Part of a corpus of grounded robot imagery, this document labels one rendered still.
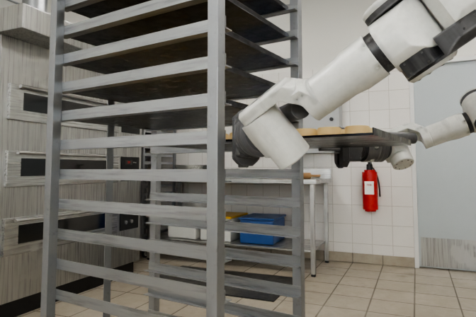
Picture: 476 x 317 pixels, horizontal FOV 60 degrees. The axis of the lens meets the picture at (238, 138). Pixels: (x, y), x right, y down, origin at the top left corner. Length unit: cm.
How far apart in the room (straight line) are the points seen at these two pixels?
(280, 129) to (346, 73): 14
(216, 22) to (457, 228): 392
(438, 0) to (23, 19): 262
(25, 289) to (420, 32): 299
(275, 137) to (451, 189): 397
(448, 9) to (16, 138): 280
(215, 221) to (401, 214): 373
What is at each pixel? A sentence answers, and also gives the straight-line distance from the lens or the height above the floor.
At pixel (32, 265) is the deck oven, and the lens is 327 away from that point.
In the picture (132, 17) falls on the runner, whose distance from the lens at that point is 123.
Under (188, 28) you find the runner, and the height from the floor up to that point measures 133.
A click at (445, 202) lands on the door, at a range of 458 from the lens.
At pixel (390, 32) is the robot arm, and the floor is 117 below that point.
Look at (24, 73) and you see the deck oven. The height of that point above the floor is 163.
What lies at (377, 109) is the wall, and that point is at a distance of 459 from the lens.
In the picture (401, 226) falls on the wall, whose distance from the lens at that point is 457.
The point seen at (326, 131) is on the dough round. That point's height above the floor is 105.
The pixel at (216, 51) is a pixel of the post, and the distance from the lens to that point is 96.
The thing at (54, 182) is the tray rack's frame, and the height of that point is 93.
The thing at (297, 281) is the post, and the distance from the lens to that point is 136.
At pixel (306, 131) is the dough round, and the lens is 89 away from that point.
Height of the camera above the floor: 98
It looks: 4 degrees up
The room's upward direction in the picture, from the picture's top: straight up
